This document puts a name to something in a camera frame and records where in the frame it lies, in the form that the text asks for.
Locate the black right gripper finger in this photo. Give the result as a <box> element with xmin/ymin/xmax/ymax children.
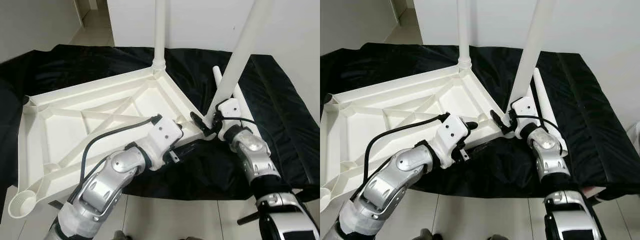
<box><xmin>489</xmin><ymin>110</ymin><xmax>507</xmax><ymax>132</ymax></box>
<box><xmin>190</xmin><ymin>110</ymin><xmax>208</xmax><ymax>133</ymax></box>

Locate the black cloth table cover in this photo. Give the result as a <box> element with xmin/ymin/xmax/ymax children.
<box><xmin>0</xmin><ymin>44</ymin><xmax>321</xmax><ymax>201</ymax></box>
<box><xmin>320</xmin><ymin>42</ymin><xmax>640</xmax><ymax>201</ymax></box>

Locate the black metal table leg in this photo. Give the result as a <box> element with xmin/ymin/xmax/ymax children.
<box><xmin>236</xmin><ymin>211</ymin><xmax>262</xmax><ymax>226</ymax></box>

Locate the white rounded plastic object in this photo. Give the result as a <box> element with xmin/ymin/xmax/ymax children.
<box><xmin>627</xmin><ymin>121</ymin><xmax>640</xmax><ymax>147</ymax></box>

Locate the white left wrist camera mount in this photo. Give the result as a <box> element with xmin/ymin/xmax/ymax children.
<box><xmin>439</xmin><ymin>114</ymin><xmax>471</xmax><ymax>168</ymax></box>
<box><xmin>145</xmin><ymin>116</ymin><xmax>183</xmax><ymax>171</ymax></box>

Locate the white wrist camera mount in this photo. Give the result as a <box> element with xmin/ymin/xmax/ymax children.
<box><xmin>145</xmin><ymin>116</ymin><xmax>183</xmax><ymax>171</ymax></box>
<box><xmin>439</xmin><ymin>114</ymin><xmax>471</xmax><ymax>168</ymax></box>
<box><xmin>510</xmin><ymin>96</ymin><xmax>538</xmax><ymax>138</ymax></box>
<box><xmin>215</xmin><ymin>98</ymin><xmax>242</xmax><ymax>132</ymax></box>

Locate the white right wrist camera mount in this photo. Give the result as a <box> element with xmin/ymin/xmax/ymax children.
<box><xmin>215</xmin><ymin>98</ymin><xmax>242</xmax><ymax>132</ymax></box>
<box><xmin>510</xmin><ymin>96</ymin><xmax>538</xmax><ymax>138</ymax></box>

